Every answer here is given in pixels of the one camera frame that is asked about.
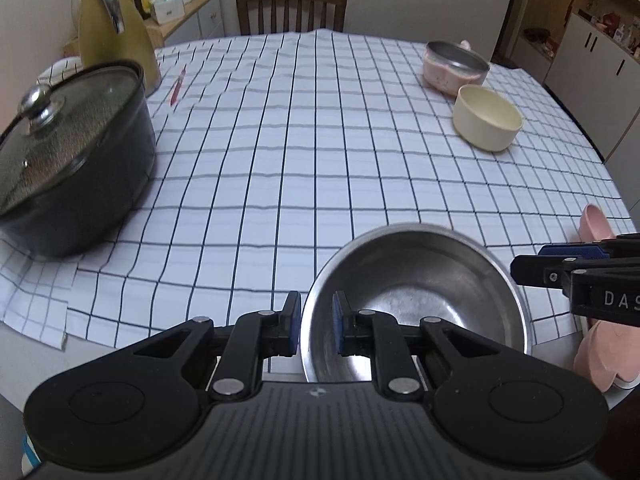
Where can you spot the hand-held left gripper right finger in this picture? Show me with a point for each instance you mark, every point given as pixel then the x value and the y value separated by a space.
pixel 341 322

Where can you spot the pink pot with steel insert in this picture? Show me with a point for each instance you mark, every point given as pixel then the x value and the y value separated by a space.
pixel 452 67

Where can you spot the pink bear-shaped divided plate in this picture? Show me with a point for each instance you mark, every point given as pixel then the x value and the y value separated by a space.
pixel 607 355

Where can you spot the white tissue box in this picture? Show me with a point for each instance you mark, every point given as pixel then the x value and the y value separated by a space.
pixel 169 9

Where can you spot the white checkered tablecloth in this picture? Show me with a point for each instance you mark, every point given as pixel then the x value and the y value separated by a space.
pixel 310 160

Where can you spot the wooden side cabinet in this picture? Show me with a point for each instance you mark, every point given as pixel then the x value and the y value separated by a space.
pixel 200 15

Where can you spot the white lower cabinet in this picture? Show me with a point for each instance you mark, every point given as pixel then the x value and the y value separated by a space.
pixel 595 70

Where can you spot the wooden chair with slatted back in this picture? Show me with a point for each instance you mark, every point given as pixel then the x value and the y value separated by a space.
pixel 290 10

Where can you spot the cream yellow bowl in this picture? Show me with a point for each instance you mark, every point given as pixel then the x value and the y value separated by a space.
pixel 487 117

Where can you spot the red pen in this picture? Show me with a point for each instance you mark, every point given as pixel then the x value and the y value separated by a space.
pixel 178 85

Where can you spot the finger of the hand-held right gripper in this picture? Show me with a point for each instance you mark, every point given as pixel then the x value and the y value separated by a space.
pixel 575 251
pixel 537 270

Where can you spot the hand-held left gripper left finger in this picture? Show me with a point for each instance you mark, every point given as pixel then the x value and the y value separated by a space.
pixel 293 321

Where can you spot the blue rimmed container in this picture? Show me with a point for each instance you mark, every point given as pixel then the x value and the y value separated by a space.
pixel 30 452

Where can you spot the large white plate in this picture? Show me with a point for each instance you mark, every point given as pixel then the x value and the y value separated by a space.
pixel 627 383

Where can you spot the black pot with glass lid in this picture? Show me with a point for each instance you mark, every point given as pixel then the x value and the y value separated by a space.
pixel 70 160

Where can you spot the stainless steel bowl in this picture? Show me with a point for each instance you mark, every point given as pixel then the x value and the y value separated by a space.
pixel 425 280

